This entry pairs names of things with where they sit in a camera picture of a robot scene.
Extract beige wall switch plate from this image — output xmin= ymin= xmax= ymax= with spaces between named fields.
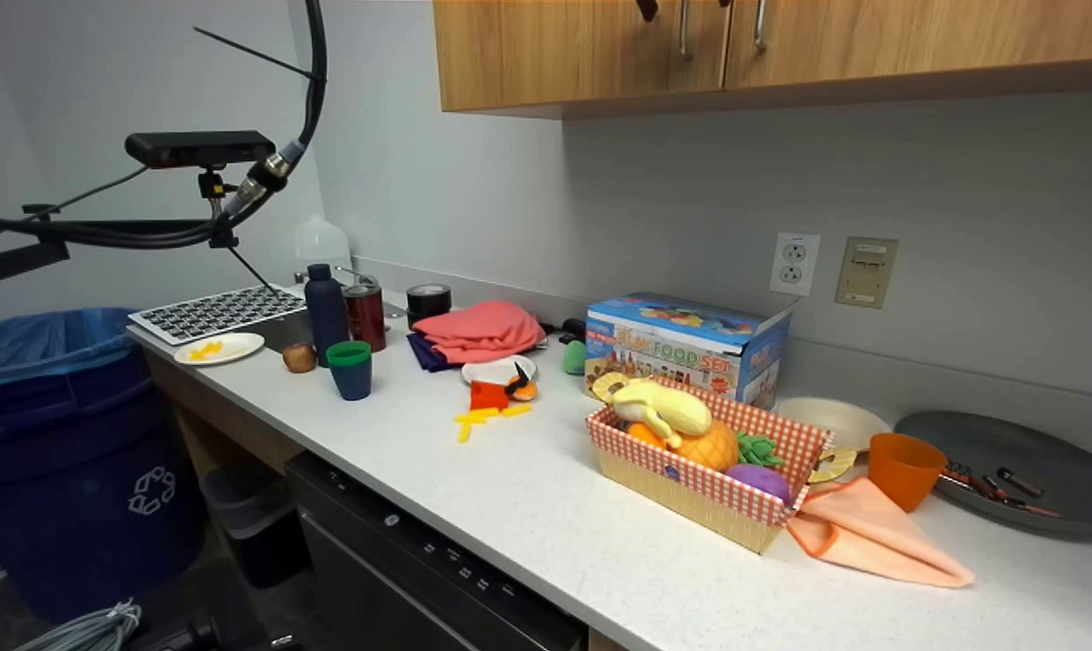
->
xmin=833 ymin=230 xmax=900 ymax=312

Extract blue toy food box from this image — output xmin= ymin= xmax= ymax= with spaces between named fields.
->
xmin=583 ymin=288 xmax=796 ymax=412

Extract small dark waste bin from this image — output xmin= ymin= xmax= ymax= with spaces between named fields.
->
xmin=198 ymin=462 xmax=315 ymax=594

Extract orange black toy piece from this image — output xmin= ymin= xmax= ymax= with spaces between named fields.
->
xmin=504 ymin=358 xmax=541 ymax=404

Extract black stereo camera bar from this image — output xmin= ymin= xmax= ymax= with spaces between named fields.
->
xmin=122 ymin=128 xmax=280 ymax=173

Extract orange toy fruit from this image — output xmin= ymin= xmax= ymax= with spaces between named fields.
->
xmin=678 ymin=420 xmax=746 ymax=475

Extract grey plastic bag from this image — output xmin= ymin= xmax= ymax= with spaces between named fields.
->
xmin=13 ymin=596 xmax=145 ymax=651

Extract red checkered cardboard basket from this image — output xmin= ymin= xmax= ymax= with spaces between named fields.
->
xmin=583 ymin=368 xmax=837 ymax=558

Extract navy cloth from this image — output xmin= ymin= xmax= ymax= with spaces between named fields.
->
xmin=405 ymin=329 xmax=452 ymax=377

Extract orange plastic cup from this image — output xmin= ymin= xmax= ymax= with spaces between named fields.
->
xmin=864 ymin=430 xmax=952 ymax=519

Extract blue recycling bin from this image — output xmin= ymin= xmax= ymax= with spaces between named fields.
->
xmin=0 ymin=304 xmax=215 ymax=626

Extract clear plastic bottle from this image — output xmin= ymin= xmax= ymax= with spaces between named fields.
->
xmin=292 ymin=212 xmax=358 ymax=285

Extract wooden wall cabinet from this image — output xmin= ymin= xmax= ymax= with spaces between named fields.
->
xmin=429 ymin=0 xmax=1092 ymax=119

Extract dark grey round plate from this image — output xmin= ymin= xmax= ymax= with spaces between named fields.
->
xmin=891 ymin=410 xmax=1092 ymax=547

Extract black camera stand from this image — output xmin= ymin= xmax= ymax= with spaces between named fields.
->
xmin=0 ymin=162 xmax=285 ymax=297

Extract red orange toy container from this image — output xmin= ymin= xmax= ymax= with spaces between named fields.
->
xmin=465 ymin=380 xmax=518 ymax=416

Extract pink cloth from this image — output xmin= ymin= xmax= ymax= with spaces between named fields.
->
xmin=412 ymin=299 xmax=549 ymax=368

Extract small orange black sticks pile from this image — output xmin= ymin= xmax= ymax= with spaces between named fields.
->
xmin=935 ymin=461 xmax=1063 ymax=522

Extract yellow plush toy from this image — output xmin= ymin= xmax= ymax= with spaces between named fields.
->
xmin=590 ymin=368 xmax=721 ymax=452

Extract purple toy fruit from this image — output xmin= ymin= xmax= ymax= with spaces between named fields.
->
xmin=722 ymin=461 xmax=800 ymax=505

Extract white oval plate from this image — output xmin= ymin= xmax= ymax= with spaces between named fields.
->
xmin=171 ymin=329 xmax=269 ymax=368

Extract white wall power outlet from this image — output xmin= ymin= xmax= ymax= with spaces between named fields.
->
xmin=768 ymin=227 xmax=826 ymax=299

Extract dark red jar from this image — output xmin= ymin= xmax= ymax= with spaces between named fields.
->
xmin=345 ymin=273 xmax=391 ymax=356

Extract dark blue bottle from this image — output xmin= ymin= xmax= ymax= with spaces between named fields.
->
xmin=299 ymin=261 xmax=352 ymax=358

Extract yellow toy pineapple ring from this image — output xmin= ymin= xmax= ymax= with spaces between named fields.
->
xmin=806 ymin=444 xmax=864 ymax=491

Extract black dishwasher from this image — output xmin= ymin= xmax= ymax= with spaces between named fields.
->
xmin=282 ymin=447 xmax=592 ymax=651

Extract small brown round item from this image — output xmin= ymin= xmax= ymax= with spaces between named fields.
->
xmin=280 ymin=341 xmax=323 ymax=377

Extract cream plastic bowl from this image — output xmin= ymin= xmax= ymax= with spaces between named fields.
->
xmin=769 ymin=396 xmax=898 ymax=461

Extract green toy vegetable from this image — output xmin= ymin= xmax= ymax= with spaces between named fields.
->
xmin=734 ymin=430 xmax=785 ymax=475

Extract blue cup green rim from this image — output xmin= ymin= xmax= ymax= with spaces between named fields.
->
xmin=323 ymin=338 xmax=376 ymax=404

